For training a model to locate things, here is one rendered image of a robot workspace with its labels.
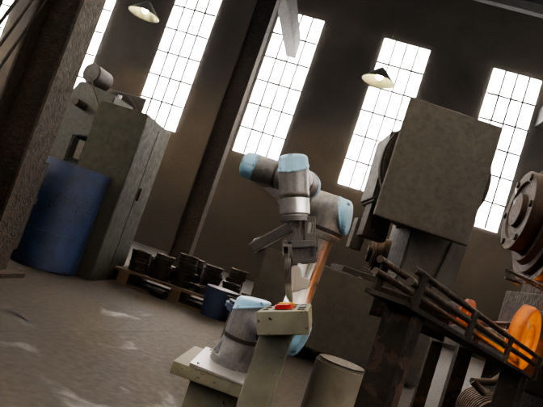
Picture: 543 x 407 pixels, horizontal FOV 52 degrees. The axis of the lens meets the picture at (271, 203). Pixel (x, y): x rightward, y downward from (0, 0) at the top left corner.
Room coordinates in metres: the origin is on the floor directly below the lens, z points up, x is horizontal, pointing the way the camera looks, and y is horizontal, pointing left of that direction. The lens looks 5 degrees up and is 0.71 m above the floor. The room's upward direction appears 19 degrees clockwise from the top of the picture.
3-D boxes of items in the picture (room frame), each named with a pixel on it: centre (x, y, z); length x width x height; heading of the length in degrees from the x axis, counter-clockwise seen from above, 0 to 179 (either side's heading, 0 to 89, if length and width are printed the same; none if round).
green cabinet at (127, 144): (5.10, 1.41, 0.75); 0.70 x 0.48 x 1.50; 173
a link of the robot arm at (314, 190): (1.47, -0.05, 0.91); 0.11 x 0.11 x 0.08; 71
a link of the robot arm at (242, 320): (1.87, -0.05, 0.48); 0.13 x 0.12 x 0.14; 71
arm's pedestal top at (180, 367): (1.89, -0.04, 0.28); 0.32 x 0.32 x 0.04; 84
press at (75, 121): (9.05, 3.11, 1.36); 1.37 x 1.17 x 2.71; 73
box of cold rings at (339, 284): (4.68, -0.60, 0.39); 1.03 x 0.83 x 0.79; 87
